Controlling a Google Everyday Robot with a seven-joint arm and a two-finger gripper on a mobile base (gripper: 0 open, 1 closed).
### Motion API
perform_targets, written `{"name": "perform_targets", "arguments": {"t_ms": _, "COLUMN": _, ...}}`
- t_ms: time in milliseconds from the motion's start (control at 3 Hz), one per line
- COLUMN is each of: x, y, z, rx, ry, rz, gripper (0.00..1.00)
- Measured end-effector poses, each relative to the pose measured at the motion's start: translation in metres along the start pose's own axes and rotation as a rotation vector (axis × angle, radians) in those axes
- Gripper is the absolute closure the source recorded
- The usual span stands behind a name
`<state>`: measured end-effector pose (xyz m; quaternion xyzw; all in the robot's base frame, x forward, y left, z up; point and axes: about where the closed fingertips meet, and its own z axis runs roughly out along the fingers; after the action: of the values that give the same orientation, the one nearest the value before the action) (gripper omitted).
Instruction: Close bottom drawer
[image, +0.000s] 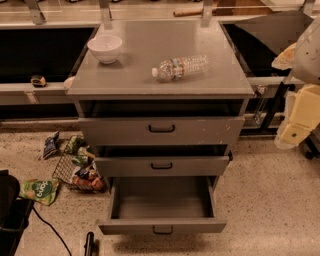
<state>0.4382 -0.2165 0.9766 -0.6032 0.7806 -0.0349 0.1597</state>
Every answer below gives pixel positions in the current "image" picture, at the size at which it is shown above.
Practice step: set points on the grey bottom drawer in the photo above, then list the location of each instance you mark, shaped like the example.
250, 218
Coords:
161, 206

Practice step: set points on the red snack packet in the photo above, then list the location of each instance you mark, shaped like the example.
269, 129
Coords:
96, 183

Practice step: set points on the green snack bag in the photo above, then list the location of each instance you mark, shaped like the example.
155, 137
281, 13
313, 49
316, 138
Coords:
40, 191

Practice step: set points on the black handle at bottom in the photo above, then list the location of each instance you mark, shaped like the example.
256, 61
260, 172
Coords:
89, 245

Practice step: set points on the grey drawer cabinet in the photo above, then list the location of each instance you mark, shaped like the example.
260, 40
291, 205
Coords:
145, 45

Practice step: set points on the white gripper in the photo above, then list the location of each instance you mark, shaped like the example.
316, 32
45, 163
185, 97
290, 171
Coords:
308, 56

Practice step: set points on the white ceramic bowl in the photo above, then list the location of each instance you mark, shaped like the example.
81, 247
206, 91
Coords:
105, 48

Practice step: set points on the clear plastic water bottle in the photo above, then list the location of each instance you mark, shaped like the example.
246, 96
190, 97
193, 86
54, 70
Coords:
181, 67

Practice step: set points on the black wire basket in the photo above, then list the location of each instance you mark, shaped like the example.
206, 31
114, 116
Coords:
81, 164

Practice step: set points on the grey drawer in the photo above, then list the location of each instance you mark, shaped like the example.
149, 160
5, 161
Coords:
161, 206
173, 160
161, 122

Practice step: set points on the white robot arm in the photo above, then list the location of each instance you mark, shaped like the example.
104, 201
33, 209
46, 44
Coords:
302, 57

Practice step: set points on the black stand with tray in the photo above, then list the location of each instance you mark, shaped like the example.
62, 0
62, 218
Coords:
278, 31

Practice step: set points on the grey top drawer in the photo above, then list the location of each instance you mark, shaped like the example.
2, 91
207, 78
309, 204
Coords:
161, 122

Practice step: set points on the black equipment at left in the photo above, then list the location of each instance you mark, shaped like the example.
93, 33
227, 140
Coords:
14, 214

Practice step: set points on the black tape measure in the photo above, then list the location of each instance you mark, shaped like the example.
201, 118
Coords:
38, 81

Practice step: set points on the grey middle drawer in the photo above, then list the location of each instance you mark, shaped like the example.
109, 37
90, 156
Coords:
173, 160

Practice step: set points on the green chip bag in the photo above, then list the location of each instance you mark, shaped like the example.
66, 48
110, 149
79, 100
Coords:
74, 143

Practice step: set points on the wooden rolling pin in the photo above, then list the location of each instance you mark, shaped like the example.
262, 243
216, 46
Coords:
187, 13

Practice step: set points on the blue snack bag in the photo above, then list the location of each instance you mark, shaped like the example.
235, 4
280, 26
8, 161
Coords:
50, 145

